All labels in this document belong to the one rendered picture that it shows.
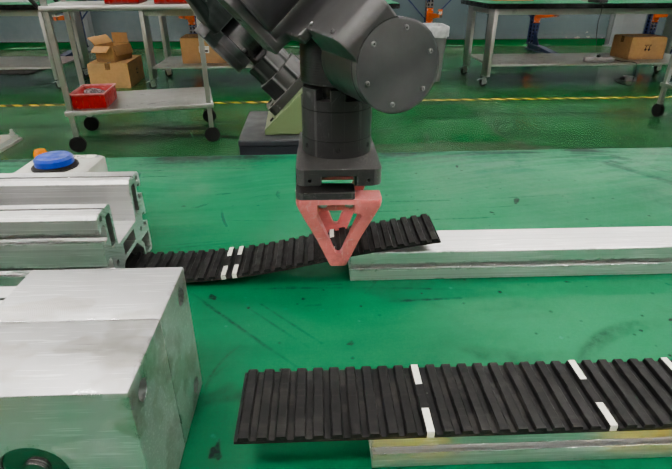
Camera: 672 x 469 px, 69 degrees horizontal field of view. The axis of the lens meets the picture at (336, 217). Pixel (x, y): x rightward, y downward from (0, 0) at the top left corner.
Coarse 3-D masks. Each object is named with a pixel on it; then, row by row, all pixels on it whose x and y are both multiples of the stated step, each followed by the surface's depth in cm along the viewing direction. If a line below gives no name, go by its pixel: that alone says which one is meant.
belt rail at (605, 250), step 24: (456, 240) 46; (480, 240) 46; (504, 240) 46; (528, 240) 46; (552, 240) 46; (576, 240) 46; (600, 240) 46; (624, 240) 46; (648, 240) 46; (360, 264) 45; (384, 264) 45; (408, 264) 45; (432, 264) 45; (456, 264) 45; (480, 264) 45; (504, 264) 46; (528, 264) 46; (552, 264) 46; (576, 264) 45; (600, 264) 45; (624, 264) 45; (648, 264) 45
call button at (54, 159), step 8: (48, 152) 55; (56, 152) 55; (64, 152) 55; (40, 160) 52; (48, 160) 52; (56, 160) 53; (64, 160) 53; (72, 160) 54; (40, 168) 53; (48, 168) 52; (56, 168) 53
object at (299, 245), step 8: (296, 240) 48; (304, 240) 47; (288, 248) 46; (296, 248) 46; (304, 248) 46; (288, 256) 45; (296, 256) 45; (304, 256) 44; (288, 264) 43; (296, 264) 44; (304, 264) 43
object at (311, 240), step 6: (312, 234) 47; (312, 240) 46; (312, 246) 45; (318, 246) 46; (312, 252) 44; (318, 252) 45; (306, 258) 44; (312, 258) 43; (318, 258) 44; (324, 258) 43; (306, 264) 43; (312, 264) 43
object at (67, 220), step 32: (0, 192) 44; (32, 192) 44; (64, 192) 44; (96, 192) 45; (128, 192) 45; (0, 224) 38; (32, 224) 38; (64, 224) 38; (96, 224) 38; (128, 224) 45; (0, 256) 39; (32, 256) 39; (64, 256) 39; (96, 256) 39
